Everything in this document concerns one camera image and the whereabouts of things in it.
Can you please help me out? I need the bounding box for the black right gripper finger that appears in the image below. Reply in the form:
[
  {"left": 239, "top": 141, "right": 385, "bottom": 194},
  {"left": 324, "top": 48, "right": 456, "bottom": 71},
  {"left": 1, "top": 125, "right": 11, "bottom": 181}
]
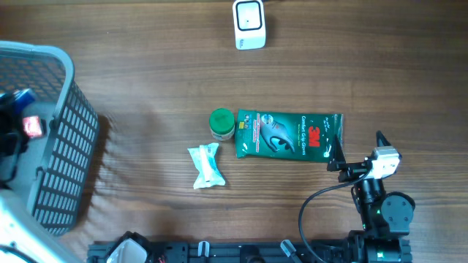
[
  {"left": 330, "top": 135, "right": 346, "bottom": 164},
  {"left": 376, "top": 131, "right": 390, "bottom": 147}
]

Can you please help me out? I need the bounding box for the teal white pack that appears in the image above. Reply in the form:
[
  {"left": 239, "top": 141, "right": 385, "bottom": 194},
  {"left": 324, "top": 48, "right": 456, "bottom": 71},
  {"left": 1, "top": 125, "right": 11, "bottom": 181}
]
[{"left": 188, "top": 142, "right": 226, "bottom": 189}]

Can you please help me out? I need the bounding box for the white blue pouch pack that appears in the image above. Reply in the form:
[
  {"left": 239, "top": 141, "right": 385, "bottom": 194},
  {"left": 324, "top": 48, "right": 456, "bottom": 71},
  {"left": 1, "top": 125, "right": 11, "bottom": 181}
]
[{"left": 14, "top": 88, "right": 37, "bottom": 114}]

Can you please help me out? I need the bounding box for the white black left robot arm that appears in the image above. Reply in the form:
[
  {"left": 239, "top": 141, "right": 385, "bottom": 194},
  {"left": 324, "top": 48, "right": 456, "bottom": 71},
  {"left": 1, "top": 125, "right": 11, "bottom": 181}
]
[{"left": 1, "top": 189, "right": 149, "bottom": 263}]

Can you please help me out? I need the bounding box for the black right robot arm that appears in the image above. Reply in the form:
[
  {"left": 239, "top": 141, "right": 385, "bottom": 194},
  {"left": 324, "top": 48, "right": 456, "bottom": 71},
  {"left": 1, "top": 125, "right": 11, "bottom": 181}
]
[{"left": 327, "top": 131, "right": 415, "bottom": 263}]

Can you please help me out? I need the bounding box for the white barcode scanner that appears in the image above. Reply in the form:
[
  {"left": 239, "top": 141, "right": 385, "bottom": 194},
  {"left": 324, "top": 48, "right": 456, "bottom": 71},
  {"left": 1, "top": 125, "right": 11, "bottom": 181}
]
[{"left": 232, "top": 0, "right": 266, "bottom": 50}]

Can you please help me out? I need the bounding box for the green 3M gloves package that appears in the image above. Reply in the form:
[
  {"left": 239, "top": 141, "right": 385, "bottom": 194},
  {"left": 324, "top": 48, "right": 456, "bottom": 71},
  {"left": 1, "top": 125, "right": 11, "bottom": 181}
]
[{"left": 235, "top": 110, "right": 344, "bottom": 163}]

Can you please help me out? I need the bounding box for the green lid jar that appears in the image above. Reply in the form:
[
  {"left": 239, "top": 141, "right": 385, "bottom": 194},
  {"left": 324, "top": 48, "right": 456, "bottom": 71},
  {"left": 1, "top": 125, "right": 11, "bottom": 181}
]
[{"left": 208, "top": 108, "right": 235, "bottom": 141}]

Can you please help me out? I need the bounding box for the grey plastic mesh basket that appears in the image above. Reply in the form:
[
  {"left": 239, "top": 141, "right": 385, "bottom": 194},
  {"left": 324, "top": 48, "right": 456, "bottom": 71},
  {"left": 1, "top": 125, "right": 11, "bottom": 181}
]
[{"left": 1, "top": 41, "right": 99, "bottom": 236}]

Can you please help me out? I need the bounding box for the red tissue pack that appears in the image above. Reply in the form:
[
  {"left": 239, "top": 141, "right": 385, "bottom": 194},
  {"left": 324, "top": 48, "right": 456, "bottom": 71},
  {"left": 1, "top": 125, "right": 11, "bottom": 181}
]
[{"left": 23, "top": 115, "right": 44, "bottom": 139}]

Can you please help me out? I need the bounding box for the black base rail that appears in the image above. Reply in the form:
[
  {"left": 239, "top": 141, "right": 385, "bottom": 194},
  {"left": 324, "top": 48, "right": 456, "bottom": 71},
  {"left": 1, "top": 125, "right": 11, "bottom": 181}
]
[{"left": 87, "top": 239, "right": 352, "bottom": 263}]

